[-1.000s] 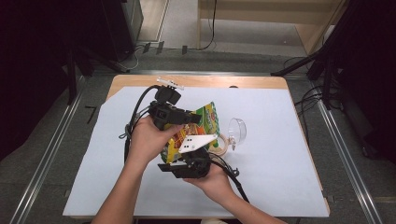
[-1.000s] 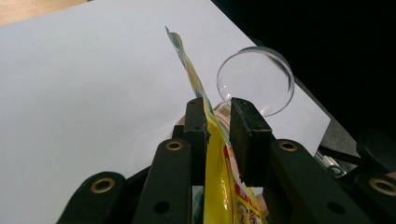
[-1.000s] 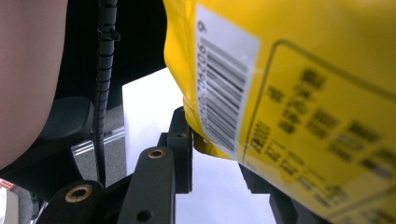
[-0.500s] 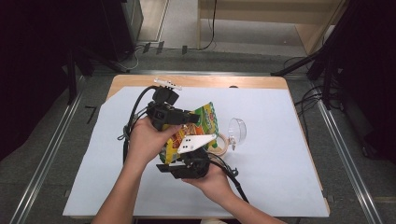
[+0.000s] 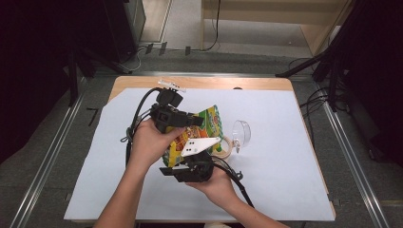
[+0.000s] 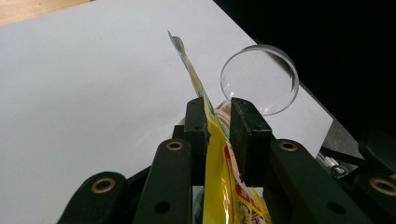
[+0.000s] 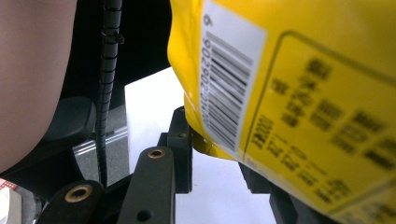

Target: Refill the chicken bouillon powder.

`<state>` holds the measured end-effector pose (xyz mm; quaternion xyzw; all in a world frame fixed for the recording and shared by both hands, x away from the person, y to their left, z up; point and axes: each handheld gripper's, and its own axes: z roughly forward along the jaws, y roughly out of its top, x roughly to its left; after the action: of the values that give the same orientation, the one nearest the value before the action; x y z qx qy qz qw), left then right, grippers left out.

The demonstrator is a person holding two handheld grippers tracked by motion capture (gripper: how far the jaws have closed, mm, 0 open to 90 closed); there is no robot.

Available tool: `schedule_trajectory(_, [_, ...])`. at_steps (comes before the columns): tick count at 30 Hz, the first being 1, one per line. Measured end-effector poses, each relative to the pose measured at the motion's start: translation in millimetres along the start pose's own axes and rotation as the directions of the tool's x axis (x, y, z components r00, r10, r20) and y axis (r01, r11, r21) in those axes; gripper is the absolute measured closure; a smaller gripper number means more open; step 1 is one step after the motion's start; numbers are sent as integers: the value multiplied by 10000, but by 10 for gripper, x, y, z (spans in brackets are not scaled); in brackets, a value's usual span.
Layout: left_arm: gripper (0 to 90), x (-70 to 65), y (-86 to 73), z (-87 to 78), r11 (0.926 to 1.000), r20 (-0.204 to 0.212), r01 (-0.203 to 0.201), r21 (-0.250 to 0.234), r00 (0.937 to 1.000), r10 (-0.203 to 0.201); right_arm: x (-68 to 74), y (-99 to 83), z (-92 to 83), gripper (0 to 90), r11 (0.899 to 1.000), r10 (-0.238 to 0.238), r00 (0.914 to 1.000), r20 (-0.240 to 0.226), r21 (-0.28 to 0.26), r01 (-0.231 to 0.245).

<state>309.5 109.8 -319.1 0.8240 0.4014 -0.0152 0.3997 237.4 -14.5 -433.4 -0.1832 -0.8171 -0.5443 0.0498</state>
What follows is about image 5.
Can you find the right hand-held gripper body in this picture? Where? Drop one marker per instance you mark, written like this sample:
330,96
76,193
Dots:
196,164

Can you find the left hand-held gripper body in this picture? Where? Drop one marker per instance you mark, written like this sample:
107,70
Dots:
168,117

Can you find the yellow green snack bag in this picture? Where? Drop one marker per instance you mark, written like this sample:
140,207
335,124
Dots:
207,125

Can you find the glass jar with wooden rim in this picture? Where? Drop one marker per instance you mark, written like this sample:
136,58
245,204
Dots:
225,148

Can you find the person's right hand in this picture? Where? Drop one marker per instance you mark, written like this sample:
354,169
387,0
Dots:
215,190

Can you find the person's left hand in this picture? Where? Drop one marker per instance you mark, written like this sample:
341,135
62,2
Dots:
149,145

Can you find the white table cover sheet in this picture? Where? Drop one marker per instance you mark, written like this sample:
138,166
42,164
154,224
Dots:
269,177

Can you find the dark cabinet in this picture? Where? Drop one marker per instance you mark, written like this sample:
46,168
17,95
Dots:
126,28

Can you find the light wooden shelf unit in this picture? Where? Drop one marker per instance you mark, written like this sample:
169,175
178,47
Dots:
269,19

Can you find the black metal stand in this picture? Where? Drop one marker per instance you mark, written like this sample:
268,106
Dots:
329,57

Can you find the black curtain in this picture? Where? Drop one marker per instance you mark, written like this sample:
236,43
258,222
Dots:
380,79
28,63

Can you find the metal floor rail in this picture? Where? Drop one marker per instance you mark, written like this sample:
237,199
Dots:
44,164
351,158

